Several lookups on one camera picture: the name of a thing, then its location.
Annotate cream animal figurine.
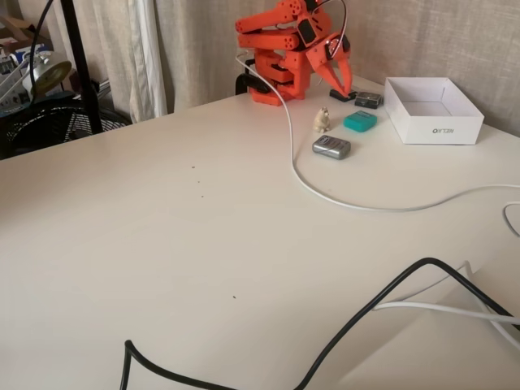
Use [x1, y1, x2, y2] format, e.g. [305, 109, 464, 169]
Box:
[314, 106, 333, 133]

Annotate black box with grey lid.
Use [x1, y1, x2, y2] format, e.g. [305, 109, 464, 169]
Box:
[353, 91, 385, 111]

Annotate white cardboard bin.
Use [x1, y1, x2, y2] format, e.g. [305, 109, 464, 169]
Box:
[383, 76, 485, 145]

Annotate thin black lamp cable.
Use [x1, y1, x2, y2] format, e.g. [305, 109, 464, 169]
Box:
[26, 0, 56, 98]

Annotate small flat black block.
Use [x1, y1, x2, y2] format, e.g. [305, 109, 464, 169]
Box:
[328, 88, 358, 102]

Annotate thin arm wire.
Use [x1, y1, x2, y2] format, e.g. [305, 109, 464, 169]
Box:
[314, 0, 349, 62]

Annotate brown cardboard box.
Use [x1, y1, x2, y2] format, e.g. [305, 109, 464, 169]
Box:
[0, 15, 54, 58]

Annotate black table clamp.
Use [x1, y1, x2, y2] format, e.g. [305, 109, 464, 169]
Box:
[235, 72, 269, 97]

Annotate white curtain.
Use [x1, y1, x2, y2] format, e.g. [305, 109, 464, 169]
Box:
[52, 0, 168, 123]

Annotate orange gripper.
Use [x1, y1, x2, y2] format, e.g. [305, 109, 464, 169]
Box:
[304, 32, 354, 98]

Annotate long white cable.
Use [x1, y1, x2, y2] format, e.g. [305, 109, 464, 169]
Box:
[234, 52, 520, 212]

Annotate grey metal tin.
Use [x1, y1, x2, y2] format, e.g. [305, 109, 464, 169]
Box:
[311, 135, 353, 162]

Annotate white cable loop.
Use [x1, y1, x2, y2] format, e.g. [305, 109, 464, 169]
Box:
[502, 201, 520, 237]

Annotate short white cable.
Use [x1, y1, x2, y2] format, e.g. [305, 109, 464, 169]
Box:
[371, 301, 520, 342]

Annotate black floor fan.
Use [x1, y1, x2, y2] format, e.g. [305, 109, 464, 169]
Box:
[0, 95, 133, 159]

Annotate beige textured curtain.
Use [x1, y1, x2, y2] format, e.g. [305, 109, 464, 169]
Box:
[154, 0, 520, 137]

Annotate thick black cable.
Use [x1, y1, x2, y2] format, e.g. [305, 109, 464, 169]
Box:
[119, 257, 520, 390]

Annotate silver desk lamp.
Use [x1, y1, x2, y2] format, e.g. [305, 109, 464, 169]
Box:
[22, 51, 73, 98]

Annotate green cube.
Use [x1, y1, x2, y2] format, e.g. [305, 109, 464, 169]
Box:
[343, 110, 379, 133]

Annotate black stand pole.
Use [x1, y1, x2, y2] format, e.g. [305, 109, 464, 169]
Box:
[59, 0, 105, 135]

